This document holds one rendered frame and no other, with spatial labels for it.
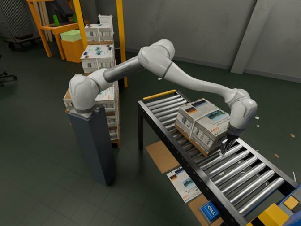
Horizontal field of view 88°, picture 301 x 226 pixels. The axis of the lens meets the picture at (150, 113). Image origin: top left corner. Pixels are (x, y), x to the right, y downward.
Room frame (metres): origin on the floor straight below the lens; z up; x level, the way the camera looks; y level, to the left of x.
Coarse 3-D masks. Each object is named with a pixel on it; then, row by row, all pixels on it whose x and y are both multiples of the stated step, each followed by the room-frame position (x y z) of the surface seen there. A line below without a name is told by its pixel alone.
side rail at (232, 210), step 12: (144, 108) 1.29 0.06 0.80; (156, 120) 1.11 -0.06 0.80; (156, 132) 1.04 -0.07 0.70; (168, 132) 0.96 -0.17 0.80; (168, 144) 0.87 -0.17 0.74; (180, 156) 0.74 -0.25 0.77; (192, 168) 0.62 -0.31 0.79; (192, 180) 0.59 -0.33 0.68; (204, 180) 0.53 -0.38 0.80; (204, 192) 0.50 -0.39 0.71; (216, 192) 0.46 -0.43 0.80; (216, 204) 0.41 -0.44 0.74; (228, 204) 0.39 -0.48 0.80; (228, 216) 0.34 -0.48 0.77; (240, 216) 0.33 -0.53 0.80
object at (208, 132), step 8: (224, 112) 0.98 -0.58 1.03; (208, 120) 0.88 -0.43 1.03; (216, 120) 0.88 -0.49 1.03; (224, 120) 0.88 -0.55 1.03; (200, 128) 0.82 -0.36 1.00; (208, 128) 0.79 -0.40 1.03; (216, 128) 0.79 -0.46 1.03; (224, 128) 0.79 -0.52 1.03; (200, 136) 0.80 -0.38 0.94; (208, 136) 0.75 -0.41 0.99; (216, 136) 0.72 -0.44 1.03; (224, 136) 0.80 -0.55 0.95; (200, 144) 0.78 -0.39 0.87; (208, 144) 0.73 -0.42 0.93; (216, 144) 0.76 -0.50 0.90; (208, 152) 0.72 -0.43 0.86
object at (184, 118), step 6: (192, 102) 1.10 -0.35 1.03; (198, 102) 1.10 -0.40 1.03; (204, 102) 1.11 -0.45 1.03; (210, 102) 1.11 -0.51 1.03; (180, 108) 1.01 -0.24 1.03; (186, 108) 1.01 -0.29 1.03; (192, 108) 1.01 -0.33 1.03; (198, 108) 1.02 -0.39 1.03; (204, 108) 1.02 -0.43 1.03; (210, 108) 1.03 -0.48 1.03; (180, 114) 1.00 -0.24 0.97; (186, 114) 0.95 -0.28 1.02; (192, 114) 0.93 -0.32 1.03; (198, 114) 0.94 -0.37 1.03; (180, 120) 0.99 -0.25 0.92; (186, 120) 0.94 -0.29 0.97; (180, 126) 0.97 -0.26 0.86; (186, 126) 0.92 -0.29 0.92; (186, 132) 0.90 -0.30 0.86
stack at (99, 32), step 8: (88, 24) 2.71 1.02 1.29; (96, 24) 2.73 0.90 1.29; (104, 24) 2.75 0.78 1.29; (88, 32) 2.47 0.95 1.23; (96, 32) 2.49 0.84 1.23; (104, 32) 2.51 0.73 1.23; (88, 40) 2.47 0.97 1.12; (96, 40) 2.49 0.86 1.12; (104, 40) 2.51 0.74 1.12; (112, 40) 2.61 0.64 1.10
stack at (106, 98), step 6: (114, 84) 1.90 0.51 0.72; (108, 90) 1.56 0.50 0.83; (114, 90) 1.75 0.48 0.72; (102, 96) 1.43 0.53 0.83; (108, 96) 1.43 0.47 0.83; (114, 96) 1.53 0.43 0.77; (96, 102) 1.36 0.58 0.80; (102, 102) 1.36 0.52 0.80; (108, 102) 1.37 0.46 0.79; (114, 102) 1.45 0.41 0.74; (108, 108) 1.37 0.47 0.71; (114, 108) 1.41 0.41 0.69; (108, 120) 1.37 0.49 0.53; (114, 120) 1.39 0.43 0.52; (108, 126) 1.37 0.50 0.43; (114, 126) 1.38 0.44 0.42; (114, 132) 1.38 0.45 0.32; (114, 138) 1.38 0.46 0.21
